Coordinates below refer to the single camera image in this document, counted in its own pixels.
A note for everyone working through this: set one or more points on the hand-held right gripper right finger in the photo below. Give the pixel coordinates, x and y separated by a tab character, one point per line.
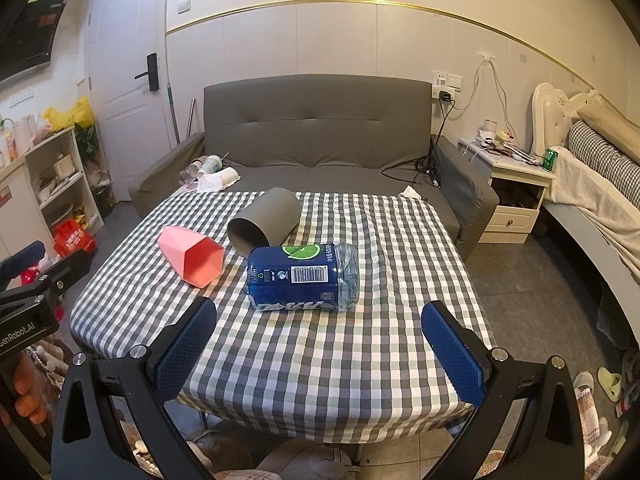
452	355

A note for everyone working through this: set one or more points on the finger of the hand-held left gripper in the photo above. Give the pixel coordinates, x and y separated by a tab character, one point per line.
22	256
70	270

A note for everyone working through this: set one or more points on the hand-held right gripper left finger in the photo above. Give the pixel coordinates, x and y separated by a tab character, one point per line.
185	345

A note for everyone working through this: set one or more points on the pink hexagonal cup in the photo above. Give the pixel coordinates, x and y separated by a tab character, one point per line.
190	255

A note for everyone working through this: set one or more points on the grey round cup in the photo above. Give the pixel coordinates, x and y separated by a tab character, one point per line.
272	210

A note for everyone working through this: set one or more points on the white paper cup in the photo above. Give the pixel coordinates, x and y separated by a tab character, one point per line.
230	176

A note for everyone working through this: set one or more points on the clear plastic drink cup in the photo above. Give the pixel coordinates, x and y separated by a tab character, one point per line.
211	165

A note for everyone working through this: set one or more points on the person's left hand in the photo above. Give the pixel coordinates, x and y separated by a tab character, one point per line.
29	395

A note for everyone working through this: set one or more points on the red plastic bag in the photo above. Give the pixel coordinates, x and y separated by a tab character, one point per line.
75	240

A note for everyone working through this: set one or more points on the white shelf unit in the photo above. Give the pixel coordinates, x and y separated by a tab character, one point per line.
75	160

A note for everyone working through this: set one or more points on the blue label water bottle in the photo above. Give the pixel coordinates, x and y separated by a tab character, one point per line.
290	285

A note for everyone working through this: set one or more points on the green plant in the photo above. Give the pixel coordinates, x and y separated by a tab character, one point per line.
87	145

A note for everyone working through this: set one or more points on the grey checkered tablecloth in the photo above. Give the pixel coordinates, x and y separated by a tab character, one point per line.
320	360

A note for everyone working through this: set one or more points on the white slipper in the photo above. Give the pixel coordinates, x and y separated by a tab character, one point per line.
584	382

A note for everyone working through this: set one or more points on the yellow plastic bag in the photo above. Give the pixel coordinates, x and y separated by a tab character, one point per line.
70	115

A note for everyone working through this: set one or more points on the empty clear plastic bottle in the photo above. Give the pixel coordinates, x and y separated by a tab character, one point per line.
189	174

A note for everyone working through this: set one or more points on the cream nightstand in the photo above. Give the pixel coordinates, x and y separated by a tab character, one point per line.
515	210

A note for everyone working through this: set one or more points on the pale green slipper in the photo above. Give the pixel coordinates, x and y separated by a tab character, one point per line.
610	382

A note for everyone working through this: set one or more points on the crumpled white tissue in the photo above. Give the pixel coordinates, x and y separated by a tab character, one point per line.
212	183

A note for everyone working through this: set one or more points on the small white tissue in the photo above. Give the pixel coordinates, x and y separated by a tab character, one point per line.
410	192

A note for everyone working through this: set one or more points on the thin metal pole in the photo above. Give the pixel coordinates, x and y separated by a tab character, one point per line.
190	117

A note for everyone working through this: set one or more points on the beige blanket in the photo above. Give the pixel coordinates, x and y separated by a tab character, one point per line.
595	200

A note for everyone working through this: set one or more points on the white door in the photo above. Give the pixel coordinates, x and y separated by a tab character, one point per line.
120	60

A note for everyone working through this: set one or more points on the green drink can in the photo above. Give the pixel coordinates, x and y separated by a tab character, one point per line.
551	160

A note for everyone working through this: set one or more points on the black range hood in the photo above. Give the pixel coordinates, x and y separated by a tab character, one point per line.
30	35

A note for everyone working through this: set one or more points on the checkered pillow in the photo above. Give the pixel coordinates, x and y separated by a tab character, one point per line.
600	155

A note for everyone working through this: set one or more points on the grey sofa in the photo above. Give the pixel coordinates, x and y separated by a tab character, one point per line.
320	125

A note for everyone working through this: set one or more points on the cream bed headboard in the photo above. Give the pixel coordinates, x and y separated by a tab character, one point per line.
550	115

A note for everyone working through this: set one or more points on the black charger plug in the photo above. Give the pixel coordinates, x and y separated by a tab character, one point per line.
446	95

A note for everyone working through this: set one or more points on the beige pillow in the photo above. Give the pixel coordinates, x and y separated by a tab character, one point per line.
610	127

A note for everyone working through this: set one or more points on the grey bed frame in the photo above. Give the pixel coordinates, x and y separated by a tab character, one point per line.
585	255

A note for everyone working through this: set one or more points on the white wall socket panel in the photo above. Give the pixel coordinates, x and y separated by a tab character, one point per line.
447	80

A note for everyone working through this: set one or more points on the white wall switch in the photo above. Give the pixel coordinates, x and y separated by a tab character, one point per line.
183	6

